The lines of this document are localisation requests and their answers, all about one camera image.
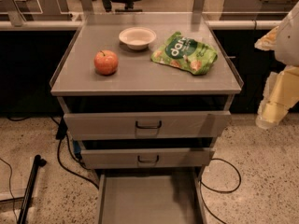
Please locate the white horizontal rail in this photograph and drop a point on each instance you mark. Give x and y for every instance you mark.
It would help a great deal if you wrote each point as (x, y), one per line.
(74, 25)

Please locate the grey drawer cabinet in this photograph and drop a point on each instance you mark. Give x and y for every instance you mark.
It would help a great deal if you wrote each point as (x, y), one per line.
(136, 74)

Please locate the white bowl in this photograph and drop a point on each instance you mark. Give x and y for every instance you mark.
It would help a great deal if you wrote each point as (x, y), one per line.
(137, 38)

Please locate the grey drawer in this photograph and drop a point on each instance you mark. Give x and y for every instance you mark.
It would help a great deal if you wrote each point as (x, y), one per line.
(149, 196)
(147, 153)
(145, 116)

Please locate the top grey drawer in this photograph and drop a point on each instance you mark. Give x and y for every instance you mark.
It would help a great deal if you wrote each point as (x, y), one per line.
(145, 116)

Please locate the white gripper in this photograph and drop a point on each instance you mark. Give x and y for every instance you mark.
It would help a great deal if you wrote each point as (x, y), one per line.
(288, 42)

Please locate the red apple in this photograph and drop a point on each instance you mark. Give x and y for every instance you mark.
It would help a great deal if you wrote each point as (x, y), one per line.
(106, 62)

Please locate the black metal bar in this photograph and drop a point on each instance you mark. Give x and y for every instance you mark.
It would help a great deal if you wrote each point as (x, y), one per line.
(37, 163)

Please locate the green rice chip bag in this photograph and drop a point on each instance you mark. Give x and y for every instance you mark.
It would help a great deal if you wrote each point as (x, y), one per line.
(186, 54)

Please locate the middle grey drawer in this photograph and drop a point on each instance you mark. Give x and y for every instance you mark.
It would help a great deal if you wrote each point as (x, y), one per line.
(147, 153)

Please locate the bottom grey drawer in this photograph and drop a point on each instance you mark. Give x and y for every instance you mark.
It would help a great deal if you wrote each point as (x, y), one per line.
(149, 196)

